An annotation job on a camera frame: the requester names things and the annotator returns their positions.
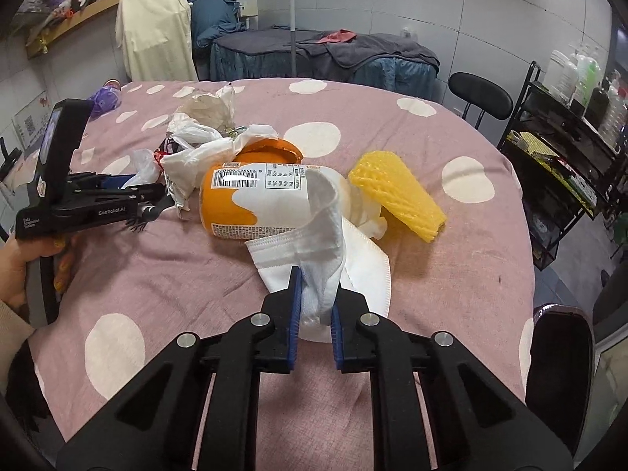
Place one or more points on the cream cloth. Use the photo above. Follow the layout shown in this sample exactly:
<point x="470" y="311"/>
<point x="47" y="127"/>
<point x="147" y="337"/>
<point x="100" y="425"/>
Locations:
<point x="152" y="34"/>

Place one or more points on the orange bottle with white label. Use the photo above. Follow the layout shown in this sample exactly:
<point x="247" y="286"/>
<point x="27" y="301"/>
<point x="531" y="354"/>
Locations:
<point x="221" y="206"/>

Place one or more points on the red and black wrapper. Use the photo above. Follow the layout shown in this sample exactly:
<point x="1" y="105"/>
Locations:
<point x="167" y="147"/>

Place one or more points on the pile of blue bedding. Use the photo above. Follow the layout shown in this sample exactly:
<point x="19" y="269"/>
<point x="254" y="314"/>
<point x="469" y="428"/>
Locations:
<point x="216" y="14"/>

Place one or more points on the black chair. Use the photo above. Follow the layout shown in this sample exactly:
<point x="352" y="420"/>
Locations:
<point x="478" y="93"/>

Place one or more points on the white wall socket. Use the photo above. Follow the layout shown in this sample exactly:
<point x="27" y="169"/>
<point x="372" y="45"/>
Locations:
<point x="409" y="34"/>

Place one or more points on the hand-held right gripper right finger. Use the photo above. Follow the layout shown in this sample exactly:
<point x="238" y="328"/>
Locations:
<point x="336" y="338"/>

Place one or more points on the wooden wall shelf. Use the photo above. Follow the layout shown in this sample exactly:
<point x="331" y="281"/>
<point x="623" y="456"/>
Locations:
<point x="78" y="17"/>

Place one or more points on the grey blanket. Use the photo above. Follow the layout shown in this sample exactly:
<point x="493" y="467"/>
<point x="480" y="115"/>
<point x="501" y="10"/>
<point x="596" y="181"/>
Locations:
<point x="373" y="51"/>

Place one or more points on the black metal rack cart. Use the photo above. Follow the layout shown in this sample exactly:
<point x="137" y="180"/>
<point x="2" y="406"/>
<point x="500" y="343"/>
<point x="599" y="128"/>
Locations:
<point x="554" y="176"/>

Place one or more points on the grey blue jacket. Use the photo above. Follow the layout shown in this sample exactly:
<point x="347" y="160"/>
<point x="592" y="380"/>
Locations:
<point x="274" y="61"/>

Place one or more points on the white plastic bag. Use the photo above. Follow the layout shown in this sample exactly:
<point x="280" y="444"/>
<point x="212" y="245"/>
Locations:
<point x="196" y="132"/>

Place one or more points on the green bottle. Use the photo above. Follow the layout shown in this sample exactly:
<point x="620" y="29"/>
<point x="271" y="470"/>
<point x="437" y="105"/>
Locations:
<point x="588" y="78"/>

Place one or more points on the floor lamp pole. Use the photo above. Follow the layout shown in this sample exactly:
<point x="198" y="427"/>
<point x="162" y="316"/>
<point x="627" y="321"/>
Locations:
<point x="294" y="19"/>

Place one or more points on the red cloth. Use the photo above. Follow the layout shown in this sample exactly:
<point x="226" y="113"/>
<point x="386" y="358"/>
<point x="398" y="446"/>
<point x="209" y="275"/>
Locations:
<point x="336" y="37"/>

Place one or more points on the crumpled white plastic bags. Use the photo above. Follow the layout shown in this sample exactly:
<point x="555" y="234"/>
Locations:
<point x="196" y="162"/>

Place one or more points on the white wall poster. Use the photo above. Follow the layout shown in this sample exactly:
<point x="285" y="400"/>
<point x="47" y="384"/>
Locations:
<point x="32" y="117"/>

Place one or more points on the pink polka dot blanket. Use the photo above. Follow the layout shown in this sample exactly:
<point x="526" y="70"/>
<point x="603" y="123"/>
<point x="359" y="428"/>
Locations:
<point x="147" y="279"/>

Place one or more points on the person's left hand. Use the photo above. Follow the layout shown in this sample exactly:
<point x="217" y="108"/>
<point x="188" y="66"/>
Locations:
<point x="14" y="270"/>

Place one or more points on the purple plastic item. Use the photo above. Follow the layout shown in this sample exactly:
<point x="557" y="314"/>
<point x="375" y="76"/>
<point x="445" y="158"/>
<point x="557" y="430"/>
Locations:
<point x="104" y="100"/>

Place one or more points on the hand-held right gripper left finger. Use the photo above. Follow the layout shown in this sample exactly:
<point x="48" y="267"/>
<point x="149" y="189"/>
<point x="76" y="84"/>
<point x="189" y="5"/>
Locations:
<point x="294" y="314"/>

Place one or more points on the white face mask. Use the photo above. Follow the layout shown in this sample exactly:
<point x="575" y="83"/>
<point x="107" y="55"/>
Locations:
<point x="365" y="267"/>

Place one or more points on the small clear plastic bag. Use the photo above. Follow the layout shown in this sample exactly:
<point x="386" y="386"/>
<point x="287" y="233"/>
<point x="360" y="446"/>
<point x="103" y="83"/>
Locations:
<point x="142" y="167"/>

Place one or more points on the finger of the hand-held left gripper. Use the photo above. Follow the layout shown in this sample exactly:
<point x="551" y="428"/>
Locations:
<point x="115" y="181"/>
<point x="144" y="196"/>

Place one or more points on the yellow foam fruit net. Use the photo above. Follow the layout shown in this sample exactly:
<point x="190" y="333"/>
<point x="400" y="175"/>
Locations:
<point x="392" y="191"/>

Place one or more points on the dark brown bottle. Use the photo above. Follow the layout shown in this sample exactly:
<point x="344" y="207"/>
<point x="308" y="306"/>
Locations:
<point x="597" y="103"/>

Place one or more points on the clear plastic bottle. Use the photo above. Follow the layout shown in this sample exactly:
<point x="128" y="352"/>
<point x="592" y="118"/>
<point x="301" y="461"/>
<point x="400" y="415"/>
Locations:
<point x="615" y="113"/>

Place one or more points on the person's left forearm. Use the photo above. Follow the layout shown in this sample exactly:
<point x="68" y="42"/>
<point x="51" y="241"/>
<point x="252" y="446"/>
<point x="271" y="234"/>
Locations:
<point x="12" y="338"/>

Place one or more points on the dark brown trash bin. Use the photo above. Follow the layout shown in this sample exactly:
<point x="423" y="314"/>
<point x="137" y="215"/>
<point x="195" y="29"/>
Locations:
<point x="559" y="363"/>

